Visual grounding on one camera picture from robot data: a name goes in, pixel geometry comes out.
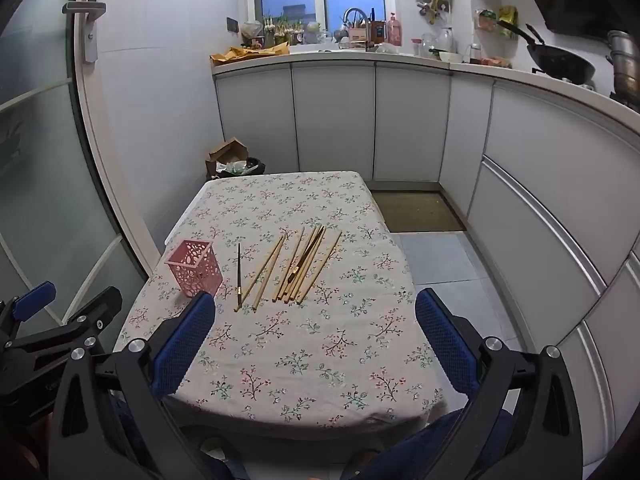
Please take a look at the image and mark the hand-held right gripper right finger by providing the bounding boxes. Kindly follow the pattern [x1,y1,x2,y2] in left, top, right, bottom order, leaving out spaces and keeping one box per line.
[415,287,583,480]

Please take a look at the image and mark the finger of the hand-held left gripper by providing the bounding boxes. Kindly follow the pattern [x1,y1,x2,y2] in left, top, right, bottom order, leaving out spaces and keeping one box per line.
[0,287,123,361]
[0,282,57,337]

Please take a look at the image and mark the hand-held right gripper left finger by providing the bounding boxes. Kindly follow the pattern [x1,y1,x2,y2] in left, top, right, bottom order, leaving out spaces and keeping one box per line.
[47,290,236,480]

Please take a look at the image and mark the pink perforated plastic basket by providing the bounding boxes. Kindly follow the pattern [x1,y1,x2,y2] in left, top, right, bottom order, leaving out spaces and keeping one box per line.
[166,240,223,299]

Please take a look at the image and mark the dark chopstick gold band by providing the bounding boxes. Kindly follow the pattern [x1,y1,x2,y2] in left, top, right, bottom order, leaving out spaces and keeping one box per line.
[234,242,244,311]
[287,227,326,282]

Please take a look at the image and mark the bunch of wooden chopsticks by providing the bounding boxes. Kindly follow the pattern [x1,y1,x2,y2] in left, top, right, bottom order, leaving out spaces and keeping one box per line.
[248,225,344,312]

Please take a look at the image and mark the floral tablecloth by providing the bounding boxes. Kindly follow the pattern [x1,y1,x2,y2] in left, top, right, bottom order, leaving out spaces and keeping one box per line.
[112,170,447,429]

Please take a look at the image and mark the frosted glass door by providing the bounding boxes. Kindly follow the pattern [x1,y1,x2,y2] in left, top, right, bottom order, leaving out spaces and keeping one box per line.
[0,0,168,343]

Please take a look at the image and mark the black trash bin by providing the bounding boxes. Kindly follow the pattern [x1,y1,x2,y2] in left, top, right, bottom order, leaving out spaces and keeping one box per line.
[206,157,266,182]

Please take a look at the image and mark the brown cardboard box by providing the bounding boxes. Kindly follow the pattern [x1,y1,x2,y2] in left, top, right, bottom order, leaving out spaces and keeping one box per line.
[207,140,249,172]

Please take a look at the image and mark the white kitchen counter cabinets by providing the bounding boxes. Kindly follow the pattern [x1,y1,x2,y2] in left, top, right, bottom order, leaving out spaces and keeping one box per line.
[212,50,640,480]

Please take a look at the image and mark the yellow paper bags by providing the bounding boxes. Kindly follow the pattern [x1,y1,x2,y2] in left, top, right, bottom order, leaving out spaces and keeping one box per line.
[210,42,291,66]

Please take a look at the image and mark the glass jars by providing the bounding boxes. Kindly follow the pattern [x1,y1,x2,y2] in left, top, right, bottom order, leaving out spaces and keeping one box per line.
[412,27,457,59]

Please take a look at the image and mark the black wok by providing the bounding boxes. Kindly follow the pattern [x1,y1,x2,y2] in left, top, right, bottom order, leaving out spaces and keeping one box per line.
[497,20,597,84]

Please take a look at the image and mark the hanging food bags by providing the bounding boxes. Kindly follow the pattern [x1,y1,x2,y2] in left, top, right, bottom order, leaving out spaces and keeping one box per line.
[475,6,519,42]

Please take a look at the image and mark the potted green sprouts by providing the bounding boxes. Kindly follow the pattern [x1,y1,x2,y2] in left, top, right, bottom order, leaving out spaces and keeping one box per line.
[264,12,307,47]

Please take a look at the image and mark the steel pot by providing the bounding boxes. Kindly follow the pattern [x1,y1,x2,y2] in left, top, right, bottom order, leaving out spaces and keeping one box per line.
[606,30,640,107]

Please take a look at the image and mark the curved steel faucet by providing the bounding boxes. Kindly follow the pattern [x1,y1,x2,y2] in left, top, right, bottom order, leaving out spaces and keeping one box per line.
[342,7,374,52]

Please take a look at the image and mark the water heater pipes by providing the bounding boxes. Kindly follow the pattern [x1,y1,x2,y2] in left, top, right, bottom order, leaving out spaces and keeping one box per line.
[417,0,452,26]

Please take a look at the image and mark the silver door handle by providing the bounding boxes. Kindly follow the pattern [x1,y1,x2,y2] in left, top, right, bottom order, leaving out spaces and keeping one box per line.
[62,0,107,65]

